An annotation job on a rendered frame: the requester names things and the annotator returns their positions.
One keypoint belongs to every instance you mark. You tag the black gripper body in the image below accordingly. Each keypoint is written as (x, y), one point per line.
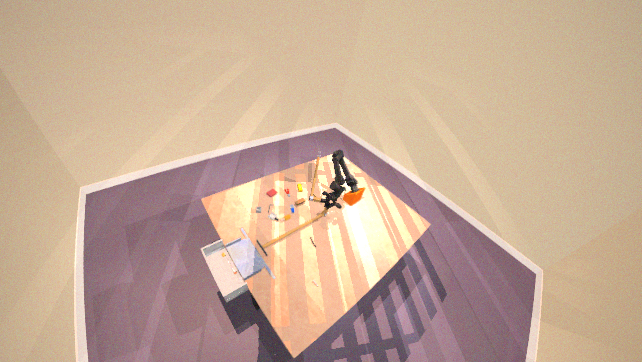
(334, 202)

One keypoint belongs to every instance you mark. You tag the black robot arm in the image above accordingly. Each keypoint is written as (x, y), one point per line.
(338, 160)

